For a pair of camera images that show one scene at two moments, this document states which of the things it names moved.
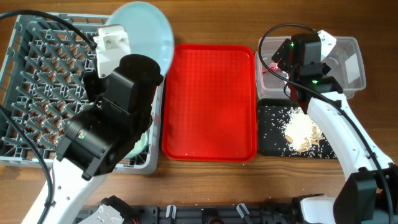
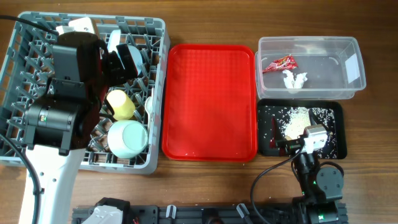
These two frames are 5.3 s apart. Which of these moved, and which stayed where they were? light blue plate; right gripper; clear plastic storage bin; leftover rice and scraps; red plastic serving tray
Moved: right gripper; light blue plate
Stayed: clear plastic storage bin; red plastic serving tray; leftover rice and scraps
